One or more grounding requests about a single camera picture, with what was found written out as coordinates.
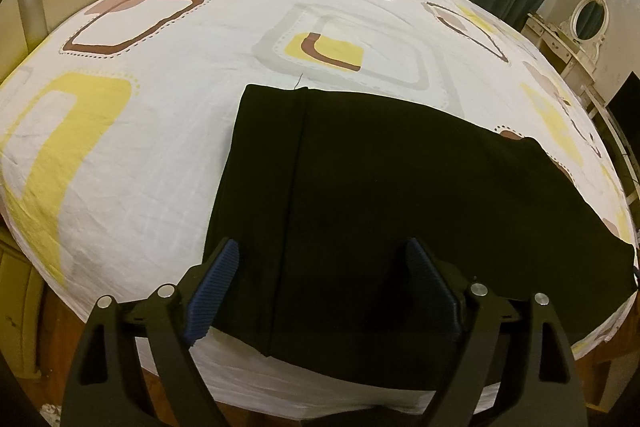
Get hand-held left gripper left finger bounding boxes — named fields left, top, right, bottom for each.
left=60, top=237, right=241, bottom=427

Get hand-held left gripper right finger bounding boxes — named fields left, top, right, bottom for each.
left=404, top=237, right=588, bottom=427

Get black pants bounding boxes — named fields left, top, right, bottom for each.
left=202, top=83, right=638, bottom=390

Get patterned white bed sheet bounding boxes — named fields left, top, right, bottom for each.
left=0, top=0, right=638, bottom=414

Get cream bedside cabinet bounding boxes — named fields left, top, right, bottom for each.
left=0, top=237, right=45, bottom=381

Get white television stand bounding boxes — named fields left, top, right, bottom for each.
left=585, top=92, right=637, bottom=188

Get black television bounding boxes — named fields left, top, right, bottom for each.
left=602, top=72, right=640, bottom=144

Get white dressing table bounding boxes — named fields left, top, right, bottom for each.
left=522, top=12, right=616, bottom=104

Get white oval vanity mirror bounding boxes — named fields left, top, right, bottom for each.
left=570, top=0, right=609, bottom=44

